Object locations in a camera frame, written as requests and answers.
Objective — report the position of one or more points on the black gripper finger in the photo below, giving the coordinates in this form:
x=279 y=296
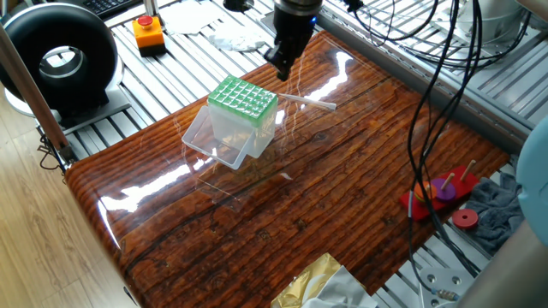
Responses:
x=274 y=55
x=289 y=62

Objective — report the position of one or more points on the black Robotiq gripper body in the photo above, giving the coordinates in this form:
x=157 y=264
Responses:
x=296 y=23

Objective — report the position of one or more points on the large clear pipette tip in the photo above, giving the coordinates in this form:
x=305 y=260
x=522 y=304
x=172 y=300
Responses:
x=308 y=101

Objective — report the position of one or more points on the silver blue-capped robot arm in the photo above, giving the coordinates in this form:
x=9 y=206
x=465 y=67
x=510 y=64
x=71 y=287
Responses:
x=535 y=188

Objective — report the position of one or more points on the clear pipette box green rack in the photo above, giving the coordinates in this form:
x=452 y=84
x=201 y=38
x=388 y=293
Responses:
x=242 y=100

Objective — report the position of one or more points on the silver platform scale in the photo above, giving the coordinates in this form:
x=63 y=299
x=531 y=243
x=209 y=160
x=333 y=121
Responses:
x=269 y=22

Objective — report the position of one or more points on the white crumpled tissue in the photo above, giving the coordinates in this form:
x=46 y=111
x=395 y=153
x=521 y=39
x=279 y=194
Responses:
x=235 y=39

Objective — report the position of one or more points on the black round foot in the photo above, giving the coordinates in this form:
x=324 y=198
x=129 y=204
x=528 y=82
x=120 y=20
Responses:
x=237 y=4

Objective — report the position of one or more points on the white paper sheet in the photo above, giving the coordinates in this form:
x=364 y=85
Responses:
x=188 y=17

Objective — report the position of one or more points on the orange emergency stop button box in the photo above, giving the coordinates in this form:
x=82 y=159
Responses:
x=147 y=36

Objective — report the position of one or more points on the wood grain table mat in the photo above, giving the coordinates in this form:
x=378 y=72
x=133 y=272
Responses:
x=299 y=192

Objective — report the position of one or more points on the black keyboard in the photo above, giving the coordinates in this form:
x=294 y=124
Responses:
x=105 y=6

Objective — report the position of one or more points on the red peg toy base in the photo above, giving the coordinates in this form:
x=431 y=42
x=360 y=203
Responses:
x=421 y=209

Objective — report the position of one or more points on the gold tissue pack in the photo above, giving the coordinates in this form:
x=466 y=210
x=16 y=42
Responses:
x=308 y=284

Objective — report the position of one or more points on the red toy disc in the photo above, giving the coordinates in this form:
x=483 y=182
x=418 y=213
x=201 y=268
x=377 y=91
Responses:
x=465 y=219

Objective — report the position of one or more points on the brown slanted pole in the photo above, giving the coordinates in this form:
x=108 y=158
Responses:
x=27 y=85

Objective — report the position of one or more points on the grey cloth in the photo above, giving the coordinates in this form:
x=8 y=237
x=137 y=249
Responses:
x=496 y=214

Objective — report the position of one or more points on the silver metal post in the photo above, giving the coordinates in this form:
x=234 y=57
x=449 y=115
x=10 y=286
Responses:
x=152 y=8

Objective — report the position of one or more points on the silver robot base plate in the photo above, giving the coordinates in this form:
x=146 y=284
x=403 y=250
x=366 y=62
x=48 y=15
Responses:
x=445 y=280

